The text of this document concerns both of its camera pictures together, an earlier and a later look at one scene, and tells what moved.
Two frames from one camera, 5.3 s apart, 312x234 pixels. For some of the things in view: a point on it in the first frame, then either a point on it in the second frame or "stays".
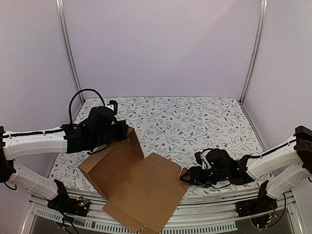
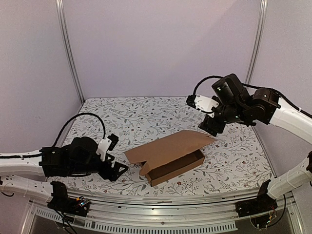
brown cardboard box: (142, 193) -> (165, 158)
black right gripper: (195, 176) -> (212, 123)
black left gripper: (123, 130) -> (113, 176)
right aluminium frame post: (262, 26) stays
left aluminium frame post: (67, 40) stays
